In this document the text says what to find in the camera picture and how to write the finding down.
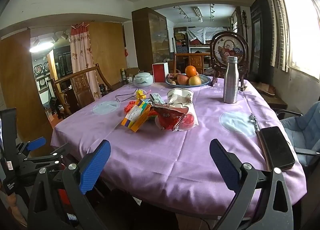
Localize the wooden armchair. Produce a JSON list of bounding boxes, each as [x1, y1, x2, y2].
[[50, 64, 113, 116]]

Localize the purple tablecloth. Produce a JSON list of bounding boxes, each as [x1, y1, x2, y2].
[[50, 76, 308, 219]]

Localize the red apple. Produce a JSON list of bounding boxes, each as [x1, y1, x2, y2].
[[177, 74, 189, 86]]

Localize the pink floral curtain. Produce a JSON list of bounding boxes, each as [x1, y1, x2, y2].
[[69, 22, 101, 100]]

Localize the silver metal bottle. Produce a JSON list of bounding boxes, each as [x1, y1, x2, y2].
[[223, 56, 239, 104]]

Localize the red white box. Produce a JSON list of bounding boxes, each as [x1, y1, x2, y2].
[[152, 62, 169, 82]]

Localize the black eyeglasses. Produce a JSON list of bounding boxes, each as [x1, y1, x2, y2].
[[116, 89, 138, 103]]

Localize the black smartphone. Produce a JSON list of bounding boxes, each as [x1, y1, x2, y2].
[[260, 126, 295, 170]]

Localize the metal key chain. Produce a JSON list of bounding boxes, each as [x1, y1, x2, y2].
[[249, 113, 261, 133]]

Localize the yellow pear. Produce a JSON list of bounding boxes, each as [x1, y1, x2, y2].
[[188, 75, 202, 86]]

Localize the window curtain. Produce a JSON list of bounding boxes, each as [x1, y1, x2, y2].
[[270, 0, 290, 73]]

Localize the wooden side chair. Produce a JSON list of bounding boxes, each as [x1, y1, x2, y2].
[[174, 52, 210, 74]]

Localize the red snack wrapper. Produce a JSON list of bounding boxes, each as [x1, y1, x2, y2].
[[152, 105, 189, 131]]

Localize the yellow foam fruit net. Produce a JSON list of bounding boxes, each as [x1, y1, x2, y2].
[[135, 89, 147, 100]]

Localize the blue padded chair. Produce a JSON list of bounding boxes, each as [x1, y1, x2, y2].
[[276, 101, 319, 168]]

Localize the blue fruit plate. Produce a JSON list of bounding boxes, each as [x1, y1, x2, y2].
[[165, 73, 211, 88]]

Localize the red foam net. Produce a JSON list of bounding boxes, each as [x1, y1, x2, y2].
[[124, 101, 136, 113]]

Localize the orange fruit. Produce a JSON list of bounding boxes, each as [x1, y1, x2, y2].
[[185, 65, 197, 78]]

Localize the celadon lidded jar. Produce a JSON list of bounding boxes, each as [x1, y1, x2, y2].
[[133, 72, 153, 88]]

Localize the tall wooden display cabinet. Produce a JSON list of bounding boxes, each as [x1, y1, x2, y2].
[[132, 8, 170, 72]]

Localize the medicine box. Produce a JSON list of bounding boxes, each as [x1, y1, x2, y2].
[[121, 99, 152, 132]]

